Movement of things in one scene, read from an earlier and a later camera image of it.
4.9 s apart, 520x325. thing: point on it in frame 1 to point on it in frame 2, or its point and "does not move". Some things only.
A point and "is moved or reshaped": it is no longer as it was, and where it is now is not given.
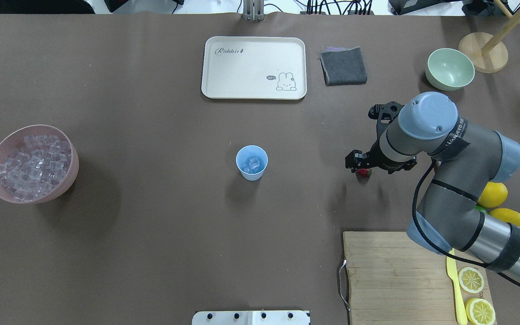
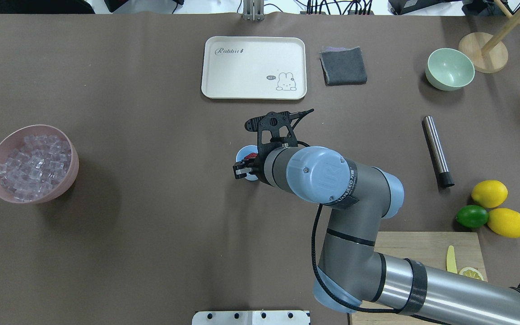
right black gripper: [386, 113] to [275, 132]
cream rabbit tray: [254, 67] does not move
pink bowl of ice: [32, 164] does not move
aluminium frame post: [253, 10] does not move
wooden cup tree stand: [488, 54] does not move
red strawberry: [364, 172] is moved or reshaped
